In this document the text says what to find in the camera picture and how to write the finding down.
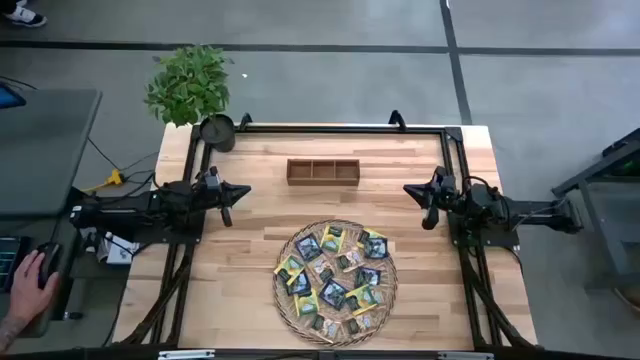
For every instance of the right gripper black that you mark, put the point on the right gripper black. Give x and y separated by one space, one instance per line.
457 199

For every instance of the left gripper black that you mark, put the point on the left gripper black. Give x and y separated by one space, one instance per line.
201 197

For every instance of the yellow lemon tea bag packet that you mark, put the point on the yellow lemon tea bag packet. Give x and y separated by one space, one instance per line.
361 299
370 233
332 239
306 303
289 263

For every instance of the blue tea bag packet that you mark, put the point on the blue tea bag packet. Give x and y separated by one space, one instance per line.
333 294
376 247
308 247
367 276
300 285

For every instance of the round woven straw tray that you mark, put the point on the round woven straw tray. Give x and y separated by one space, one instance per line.
387 272

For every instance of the tan vanilla tea bag packet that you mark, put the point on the tan vanilla tea bag packet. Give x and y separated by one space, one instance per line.
379 298
351 260
322 270
360 324
325 326

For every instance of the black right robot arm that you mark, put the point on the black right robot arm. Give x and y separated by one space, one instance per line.
530 212

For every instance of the person's forearm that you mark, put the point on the person's forearm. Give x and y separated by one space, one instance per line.
7 335

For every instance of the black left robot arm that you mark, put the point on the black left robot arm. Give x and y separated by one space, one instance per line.
125 212

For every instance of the wooden three-compartment box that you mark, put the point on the wooden three-compartment box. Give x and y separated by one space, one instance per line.
323 183

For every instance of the yellow power plug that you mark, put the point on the yellow power plug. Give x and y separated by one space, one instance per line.
116 178

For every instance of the green potted plant black pot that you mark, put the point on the green potted plant black pot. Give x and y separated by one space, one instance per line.
190 85

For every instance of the white printed box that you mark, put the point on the white printed box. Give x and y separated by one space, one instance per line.
120 252

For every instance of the grey keyboard desk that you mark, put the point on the grey keyboard desk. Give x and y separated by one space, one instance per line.
50 227

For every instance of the black computer mouse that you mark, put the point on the black computer mouse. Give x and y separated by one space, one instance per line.
50 255

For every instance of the dark grey raised desk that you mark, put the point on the dark grey raised desk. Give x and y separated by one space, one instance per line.
45 150

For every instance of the black metal stand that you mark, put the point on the black metal stand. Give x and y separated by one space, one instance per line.
612 157

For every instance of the person's hand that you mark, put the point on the person's hand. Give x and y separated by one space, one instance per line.
30 295

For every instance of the backlit black keyboard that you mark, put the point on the backlit black keyboard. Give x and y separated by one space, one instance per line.
10 260

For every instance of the small lit display screen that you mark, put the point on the small lit display screen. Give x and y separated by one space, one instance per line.
10 96

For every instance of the white black sneaker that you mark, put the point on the white black sneaker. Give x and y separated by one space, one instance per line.
25 16

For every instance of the person's leg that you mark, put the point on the person's leg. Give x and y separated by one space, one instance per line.
6 4

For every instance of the black metal table frame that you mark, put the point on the black metal table frame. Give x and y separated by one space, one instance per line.
350 129

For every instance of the silver metal bracket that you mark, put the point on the silver metal bracket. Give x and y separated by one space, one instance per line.
465 355
186 354

